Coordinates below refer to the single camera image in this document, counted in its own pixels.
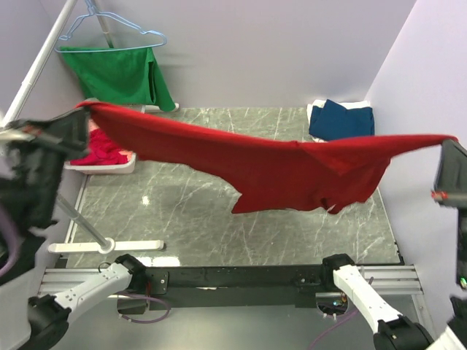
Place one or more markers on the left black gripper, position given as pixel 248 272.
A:
pixel 68 132

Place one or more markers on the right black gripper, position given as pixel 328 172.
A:
pixel 451 181

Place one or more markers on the dark red t shirt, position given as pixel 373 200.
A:
pixel 268 174

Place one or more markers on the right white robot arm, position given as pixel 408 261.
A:
pixel 391 329

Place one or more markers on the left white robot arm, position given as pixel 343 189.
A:
pixel 30 322

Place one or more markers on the peach pink garment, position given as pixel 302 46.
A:
pixel 105 148

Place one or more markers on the magenta t shirt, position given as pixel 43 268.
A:
pixel 93 160

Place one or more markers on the white laundry basket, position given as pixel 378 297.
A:
pixel 115 169

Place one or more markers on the green t shirt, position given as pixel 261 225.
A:
pixel 123 77

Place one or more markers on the folded blue t shirt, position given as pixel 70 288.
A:
pixel 341 122

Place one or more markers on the folded white t shirt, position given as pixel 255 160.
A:
pixel 317 105

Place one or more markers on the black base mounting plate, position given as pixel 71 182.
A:
pixel 223 286

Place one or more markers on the aluminium rail frame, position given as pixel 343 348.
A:
pixel 385 280

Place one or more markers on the light blue wire hanger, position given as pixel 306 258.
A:
pixel 94 11

